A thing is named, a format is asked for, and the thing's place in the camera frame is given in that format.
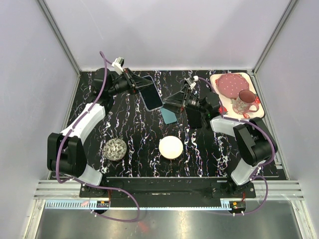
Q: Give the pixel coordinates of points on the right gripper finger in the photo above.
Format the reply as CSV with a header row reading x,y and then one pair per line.
x,y
175,108
176,98

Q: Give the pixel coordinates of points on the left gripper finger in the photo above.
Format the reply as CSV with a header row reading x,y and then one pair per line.
x,y
140,85
136,79

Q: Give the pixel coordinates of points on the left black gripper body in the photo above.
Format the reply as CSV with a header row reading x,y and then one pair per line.
x,y
126,82

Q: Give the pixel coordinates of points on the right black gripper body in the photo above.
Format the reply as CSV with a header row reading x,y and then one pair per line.
x,y
190,102

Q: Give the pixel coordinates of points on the teal smartphone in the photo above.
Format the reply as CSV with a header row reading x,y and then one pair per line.
x,y
168,116

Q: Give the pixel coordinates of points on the blue smartphone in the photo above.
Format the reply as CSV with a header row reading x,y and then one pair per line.
x,y
150,96

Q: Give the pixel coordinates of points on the phone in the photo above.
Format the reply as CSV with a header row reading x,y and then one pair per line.
x,y
194,119

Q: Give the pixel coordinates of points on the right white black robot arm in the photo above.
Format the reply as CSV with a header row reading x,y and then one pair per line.
x,y
255,144

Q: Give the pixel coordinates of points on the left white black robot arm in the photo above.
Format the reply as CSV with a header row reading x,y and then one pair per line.
x,y
65,151

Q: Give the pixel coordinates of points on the strawberry print cream tray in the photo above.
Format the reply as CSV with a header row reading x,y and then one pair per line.
x,y
227,103

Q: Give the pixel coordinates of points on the white round lid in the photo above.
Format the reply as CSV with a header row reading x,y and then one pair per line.
x,y
170,147

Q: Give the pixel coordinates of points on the pink polka dot plate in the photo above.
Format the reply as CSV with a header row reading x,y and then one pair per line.
x,y
230,85

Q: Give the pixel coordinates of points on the pink ghost pattern mug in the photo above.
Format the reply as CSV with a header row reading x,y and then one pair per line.
x,y
245,103

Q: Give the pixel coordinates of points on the leaf patterned round bowl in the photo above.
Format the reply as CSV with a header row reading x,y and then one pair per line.
x,y
115,149

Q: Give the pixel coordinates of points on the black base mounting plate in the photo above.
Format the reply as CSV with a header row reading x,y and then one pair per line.
x,y
212,187

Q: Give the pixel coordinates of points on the right small controller board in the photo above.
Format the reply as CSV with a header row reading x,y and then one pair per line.
x,y
238,205

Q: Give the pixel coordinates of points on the small controller board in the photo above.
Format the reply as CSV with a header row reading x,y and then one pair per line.
x,y
238,205
103,203

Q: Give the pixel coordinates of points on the left small controller board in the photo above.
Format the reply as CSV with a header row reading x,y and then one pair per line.
x,y
103,203

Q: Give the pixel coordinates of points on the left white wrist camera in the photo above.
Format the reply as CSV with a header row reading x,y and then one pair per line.
x,y
118,65

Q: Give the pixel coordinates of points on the aluminium frame rail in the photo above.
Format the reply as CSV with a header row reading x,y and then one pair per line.
x,y
277,190

